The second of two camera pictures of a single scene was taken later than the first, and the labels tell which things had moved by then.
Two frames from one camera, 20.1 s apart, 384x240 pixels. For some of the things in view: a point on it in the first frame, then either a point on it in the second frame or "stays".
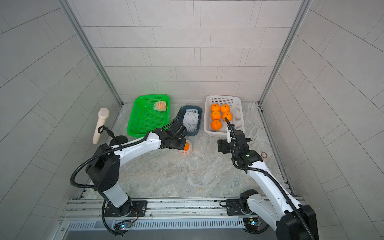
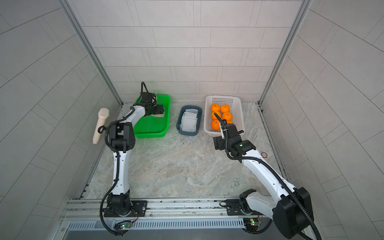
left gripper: x=183 y=141 to x=158 y=110
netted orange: x=225 y=108 stays
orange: x=215 y=107 stays
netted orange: x=227 y=115 stays
